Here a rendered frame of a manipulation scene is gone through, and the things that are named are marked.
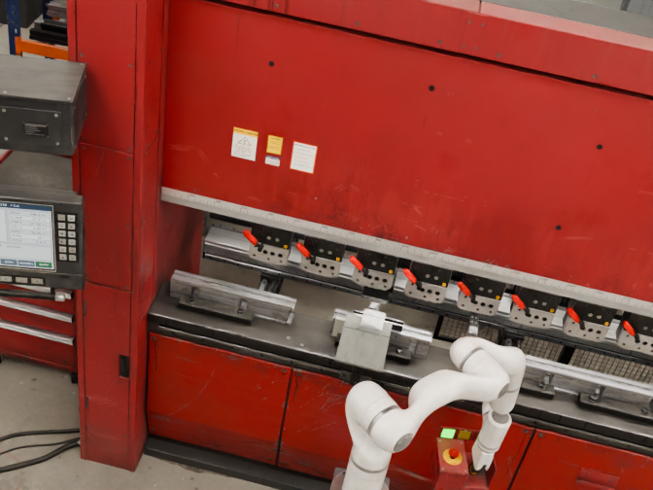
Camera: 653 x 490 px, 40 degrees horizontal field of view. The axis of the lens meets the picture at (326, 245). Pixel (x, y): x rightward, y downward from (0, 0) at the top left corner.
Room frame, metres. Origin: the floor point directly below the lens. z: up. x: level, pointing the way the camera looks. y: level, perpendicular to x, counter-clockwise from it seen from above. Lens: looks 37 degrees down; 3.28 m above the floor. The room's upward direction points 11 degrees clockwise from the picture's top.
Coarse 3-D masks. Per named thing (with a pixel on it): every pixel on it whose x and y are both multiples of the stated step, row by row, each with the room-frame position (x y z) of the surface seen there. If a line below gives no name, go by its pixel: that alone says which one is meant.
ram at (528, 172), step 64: (192, 0) 2.64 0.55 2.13; (192, 64) 2.64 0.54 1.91; (256, 64) 2.62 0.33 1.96; (320, 64) 2.60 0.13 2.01; (384, 64) 2.59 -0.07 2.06; (448, 64) 2.57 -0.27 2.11; (192, 128) 2.63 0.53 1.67; (256, 128) 2.62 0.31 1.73; (320, 128) 2.60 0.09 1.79; (384, 128) 2.58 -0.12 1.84; (448, 128) 2.57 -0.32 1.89; (512, 128) 2.55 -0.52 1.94; (576, 128) 2.53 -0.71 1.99; (640, 128) 2.52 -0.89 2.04; (192, 192) 2.63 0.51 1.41; (256, 192) 2.61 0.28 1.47; (320, 192) 2.60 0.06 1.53; (384, 192) 2.58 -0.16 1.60; (448, 192) 2.56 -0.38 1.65; (512, 192) 2.54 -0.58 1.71; (576, 192) 2.53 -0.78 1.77; (640, 192) 2.51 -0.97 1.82; (512, 256) 2.54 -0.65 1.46; (576, 256) 2.52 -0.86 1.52; (640, 256) 2.51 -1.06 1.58
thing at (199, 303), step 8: (184, 296) 2.63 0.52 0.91; (184, 304) 2.59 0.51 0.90; (192, 304) 2.59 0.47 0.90; (200, 304) 2.60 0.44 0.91; (208, 304) 2.61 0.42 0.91; (216, 304) 2.62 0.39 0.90; (200, 312) 2.58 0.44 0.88; (208, 312) 2.58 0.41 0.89; (216, 312) 2.58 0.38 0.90; (224, 312) 2.58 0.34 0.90; (232, 312) 2.59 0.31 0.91; (248, 312) 2.61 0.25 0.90; (232, 320) 2.57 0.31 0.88; (240, 320) 2.57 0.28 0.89; (248, 320) 2.57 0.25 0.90
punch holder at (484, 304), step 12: (468, 276) 2.55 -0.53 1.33; (480, 276) 2.55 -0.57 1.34; (468, 288) 2.55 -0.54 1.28; (480, 288) 2.54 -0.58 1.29; (492, 288) 2.54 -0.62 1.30; (504, 288) 2.54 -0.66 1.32; (468, 300) 2.54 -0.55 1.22; (480, 300) 2.54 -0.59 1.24; (492, 300) 2.53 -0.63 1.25; (480, 312) 2.54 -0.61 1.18; (492, 312) 2.53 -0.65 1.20
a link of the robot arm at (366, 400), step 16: (368, 384) 1.83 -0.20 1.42; (352, 400) 1.79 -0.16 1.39; (368, 400) 1.78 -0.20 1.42; (384, 400) 1.78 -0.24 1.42; (352, 416) 1.77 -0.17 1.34; (368, 416) 1.73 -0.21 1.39; (352, 432) 1.76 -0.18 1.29; (352, 448) 1.76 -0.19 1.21; (368, 448) 1.73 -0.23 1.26; (368, 464) 1.71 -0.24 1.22; (384, 464) 1.72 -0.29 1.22
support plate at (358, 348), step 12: (348, 324) 2.54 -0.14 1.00; (360, 324) 2.55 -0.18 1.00; (384, 324) 2.58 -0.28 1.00; (348, 336) 2.47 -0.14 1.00; (360, 336) 2.48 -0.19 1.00; (372, 336) 2.50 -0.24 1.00; (384, 336) 2.51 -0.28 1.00; (348, 348) 2.41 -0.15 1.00; (360, 348) 2.42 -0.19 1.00; (372, 348) 2.43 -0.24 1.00; (384, 348) 2.45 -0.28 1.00; (336, 360) 2.34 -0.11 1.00; (348, 360) 2.35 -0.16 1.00; (360, 360) 2.36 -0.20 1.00; (372, 360) 2.37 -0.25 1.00; (384, 360) 2.38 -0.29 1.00
